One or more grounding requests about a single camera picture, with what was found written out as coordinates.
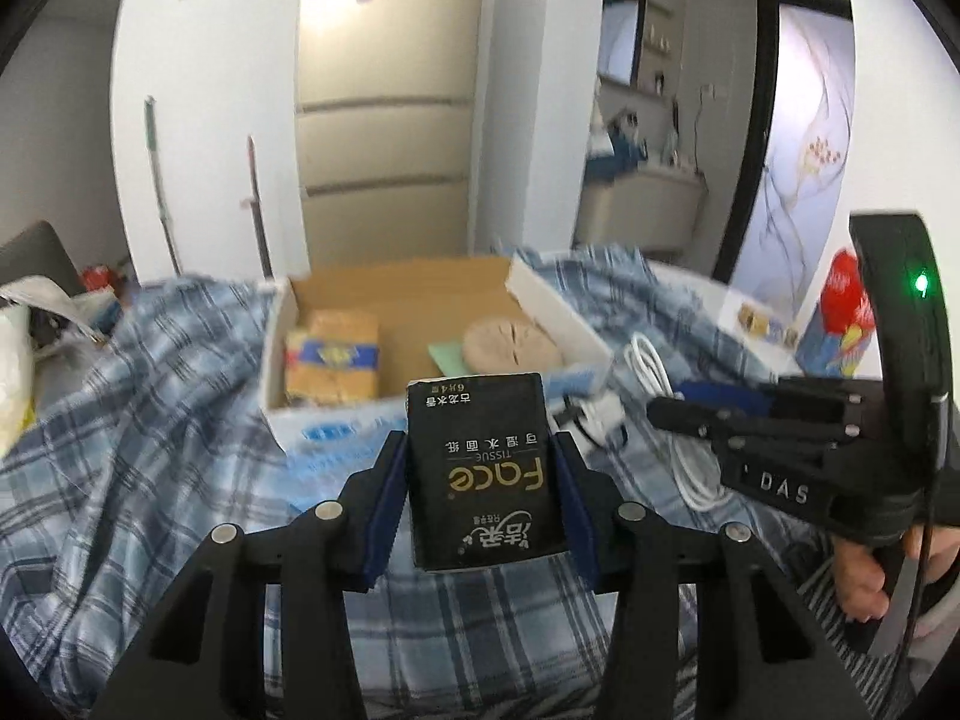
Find white plastic bag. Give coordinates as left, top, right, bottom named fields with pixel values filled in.
left=2, top=275, right=124, bottom=455

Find blue transparent tissue pack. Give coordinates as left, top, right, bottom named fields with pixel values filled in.
left=283, top=408, right=407, bottom=514

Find blue plaid cloth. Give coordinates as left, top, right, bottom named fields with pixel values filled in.
left=2, top=247, right=843, bottom=718

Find grey chair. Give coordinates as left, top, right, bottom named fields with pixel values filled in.
left=0, top=221, right=85, bottom=296

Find black Face tissue pack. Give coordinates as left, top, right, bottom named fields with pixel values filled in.
left=407, top=372, right=566, bottom=572

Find white coiled charger cable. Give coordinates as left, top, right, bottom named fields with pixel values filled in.
left=553, top=330, right=734, bottom=512

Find red drink bottle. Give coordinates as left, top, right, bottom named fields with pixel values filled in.
left=796, top=249, right=875, bottom=377

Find white cardboard tray box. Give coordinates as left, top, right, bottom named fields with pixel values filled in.
left=259, top=257, right=613, bottom=452

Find yellow blue cigarette pack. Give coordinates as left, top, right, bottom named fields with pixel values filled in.
left=283, top=309, right=381, bottom=406

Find white round side table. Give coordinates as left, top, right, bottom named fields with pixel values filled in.
left=651, top=262, right=802, bottom=376

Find tan round perforated disc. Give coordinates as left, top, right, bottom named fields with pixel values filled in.
left=462, top=319, right=565, bottom=374

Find gold three-door refrigerator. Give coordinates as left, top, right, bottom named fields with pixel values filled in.
left=295, top=0, right=482, bottom=266

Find small yellow blue packet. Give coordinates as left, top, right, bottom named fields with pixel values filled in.
left=737, top=302, right=799, bottom=349

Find green soft cloth pad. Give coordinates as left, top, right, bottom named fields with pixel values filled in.
left=428, top=341, right=472, bottom=377

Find beige bathroom vanity cabinet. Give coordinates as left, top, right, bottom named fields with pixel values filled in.
left=574, top=166, right=708, bottom=255

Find person's right hand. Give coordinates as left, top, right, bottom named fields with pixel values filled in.
left=831, top=523, right=960, bottom=625

